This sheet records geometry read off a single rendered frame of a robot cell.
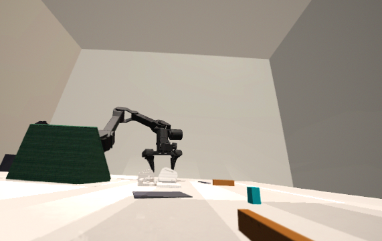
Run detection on small teal block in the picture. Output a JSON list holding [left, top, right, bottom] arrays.
[[246, 187, 262, 204]]

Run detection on orange-brown long bar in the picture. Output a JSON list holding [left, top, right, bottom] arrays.
[[237, 209, 314, 241]]

